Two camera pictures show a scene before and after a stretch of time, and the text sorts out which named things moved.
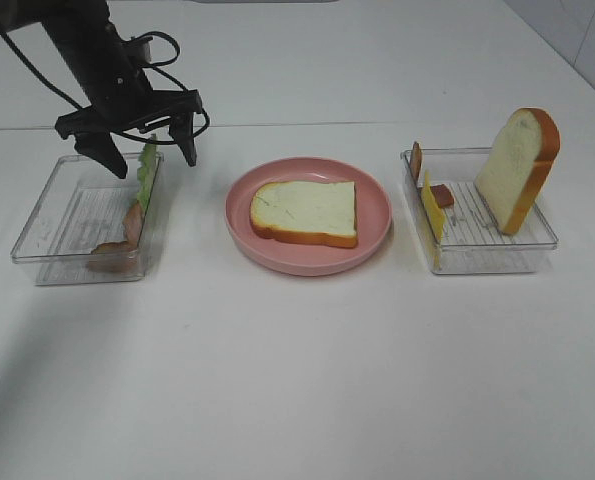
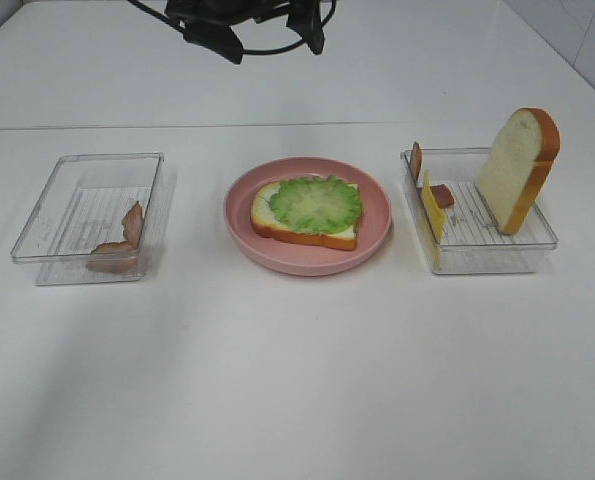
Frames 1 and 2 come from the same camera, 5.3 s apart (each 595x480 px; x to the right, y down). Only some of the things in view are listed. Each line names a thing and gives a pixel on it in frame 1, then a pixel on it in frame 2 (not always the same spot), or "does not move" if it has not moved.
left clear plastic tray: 90,225 does not move
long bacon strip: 119,257 does not move
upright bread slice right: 515,166 does not move
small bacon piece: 442,195 does not move
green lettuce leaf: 148,163 -> 317,205
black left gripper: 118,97 -> 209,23
